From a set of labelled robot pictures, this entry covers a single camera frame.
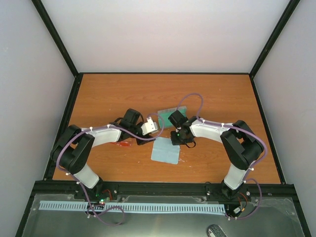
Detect red sunglasses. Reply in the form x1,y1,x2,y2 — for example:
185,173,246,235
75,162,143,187
111,141,132,147

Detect black aluminium frame rail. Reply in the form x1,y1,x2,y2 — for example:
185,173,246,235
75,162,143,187
31,180,297,201

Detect light blue slotted cable duct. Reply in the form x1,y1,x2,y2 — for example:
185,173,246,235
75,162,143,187
38,200,226,215

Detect grey glasses case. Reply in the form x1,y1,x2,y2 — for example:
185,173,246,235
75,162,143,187
158,106,187,128

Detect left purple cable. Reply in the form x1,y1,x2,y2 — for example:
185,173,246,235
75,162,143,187
56,113,164,226

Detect black white oval object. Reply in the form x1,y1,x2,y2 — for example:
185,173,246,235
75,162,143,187
206,224,227,237

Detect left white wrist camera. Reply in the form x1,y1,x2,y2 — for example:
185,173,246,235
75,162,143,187
141,117,158,136

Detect right connector with wires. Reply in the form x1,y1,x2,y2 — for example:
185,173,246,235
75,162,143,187
233,192,248,215

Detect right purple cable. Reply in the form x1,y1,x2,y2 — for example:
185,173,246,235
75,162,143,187
175,93,269,220

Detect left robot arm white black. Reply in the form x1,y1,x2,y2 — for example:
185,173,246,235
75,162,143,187
50,109,158,199

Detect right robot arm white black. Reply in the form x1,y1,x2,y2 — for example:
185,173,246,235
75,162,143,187
168,110,267,200

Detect left controller board with LED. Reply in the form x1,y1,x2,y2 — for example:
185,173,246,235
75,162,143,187
96,189,113,205

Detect light blue cleaning cloth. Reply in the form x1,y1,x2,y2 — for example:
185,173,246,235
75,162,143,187
151,137,180,164

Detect purple cable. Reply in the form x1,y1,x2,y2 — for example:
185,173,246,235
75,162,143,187
56,113,164,226
175,93,269,220

